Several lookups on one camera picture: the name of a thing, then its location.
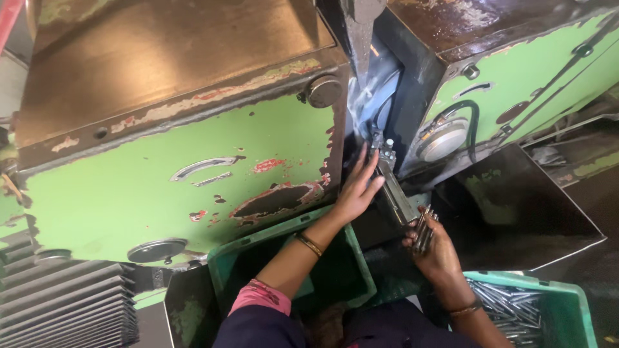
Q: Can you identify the gold bangle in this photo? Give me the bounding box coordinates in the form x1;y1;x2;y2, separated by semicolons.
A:
294;232;325;258

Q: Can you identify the empty green plastic crate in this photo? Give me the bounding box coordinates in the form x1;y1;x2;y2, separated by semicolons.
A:
207;205;378;315

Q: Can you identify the small green machine housing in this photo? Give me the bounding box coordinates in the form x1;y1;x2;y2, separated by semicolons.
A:
387;0;619;179

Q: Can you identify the black hose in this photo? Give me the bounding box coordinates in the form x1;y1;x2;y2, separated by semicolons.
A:
433;100;481;164

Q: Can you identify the large green machine housing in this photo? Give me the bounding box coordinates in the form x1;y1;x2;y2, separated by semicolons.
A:
0;0;351;269

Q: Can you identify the bundle of metal rods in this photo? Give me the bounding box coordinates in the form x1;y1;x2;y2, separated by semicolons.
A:
412;205;440;256

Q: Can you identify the black ribbed bellows cover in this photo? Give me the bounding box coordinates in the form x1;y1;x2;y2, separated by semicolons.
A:
0;231;142;348

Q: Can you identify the grey grinding wheel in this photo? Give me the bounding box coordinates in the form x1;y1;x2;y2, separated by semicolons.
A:
355;68;403;136

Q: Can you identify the grey coolant nozzle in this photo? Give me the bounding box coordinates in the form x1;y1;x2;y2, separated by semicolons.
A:
339;0;388;78

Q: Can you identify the person's right hand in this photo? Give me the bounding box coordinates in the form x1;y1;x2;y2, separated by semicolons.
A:
401;206;463;292

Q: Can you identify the pink sleeve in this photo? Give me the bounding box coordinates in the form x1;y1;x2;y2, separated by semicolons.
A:
228;278;293;318

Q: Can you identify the round silver knob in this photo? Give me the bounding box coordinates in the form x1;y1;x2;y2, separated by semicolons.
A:
297;74;344;109

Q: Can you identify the round grey metal disc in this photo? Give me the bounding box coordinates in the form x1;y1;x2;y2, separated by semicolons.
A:
127;238;189;266

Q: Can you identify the green crate holding rods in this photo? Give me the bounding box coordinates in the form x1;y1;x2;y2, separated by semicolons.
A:
447;271;599;348

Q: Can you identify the steel work rest guide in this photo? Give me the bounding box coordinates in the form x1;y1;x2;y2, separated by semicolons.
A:
369;131;420;226

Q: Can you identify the person's left hand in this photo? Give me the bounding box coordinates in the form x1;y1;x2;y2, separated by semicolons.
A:
332;143;387;227

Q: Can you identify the dark metal side panel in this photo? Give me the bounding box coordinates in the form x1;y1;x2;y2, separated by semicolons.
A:
163;265;218;348

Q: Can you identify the round white dial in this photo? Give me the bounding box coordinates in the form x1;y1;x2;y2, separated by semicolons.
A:
416;117;471;163

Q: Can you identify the navy blue garment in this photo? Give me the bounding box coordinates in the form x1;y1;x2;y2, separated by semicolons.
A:
212;299;484;348

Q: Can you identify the black metal chute tray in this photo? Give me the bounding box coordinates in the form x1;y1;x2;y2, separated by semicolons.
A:
430;143;607;272

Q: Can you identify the thin brown bangle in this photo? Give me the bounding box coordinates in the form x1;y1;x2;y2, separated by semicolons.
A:
448;300;484;318

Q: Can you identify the heap of metal rods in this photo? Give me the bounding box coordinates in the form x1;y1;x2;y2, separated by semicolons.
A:
467;279;545;347

